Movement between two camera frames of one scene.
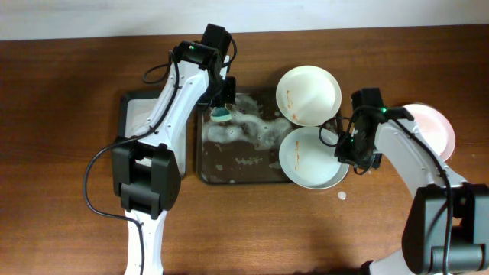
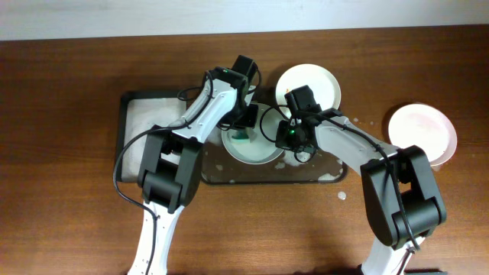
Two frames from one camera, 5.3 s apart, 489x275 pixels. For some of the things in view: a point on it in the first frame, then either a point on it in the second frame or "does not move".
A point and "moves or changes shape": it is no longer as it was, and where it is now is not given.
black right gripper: [352, 155] -> [289, 138]
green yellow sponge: [220, 114] moves or changes shape
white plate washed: [435, 127] does not move
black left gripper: [228, 93] -> [244, 118]
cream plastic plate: [309, 95] does not move
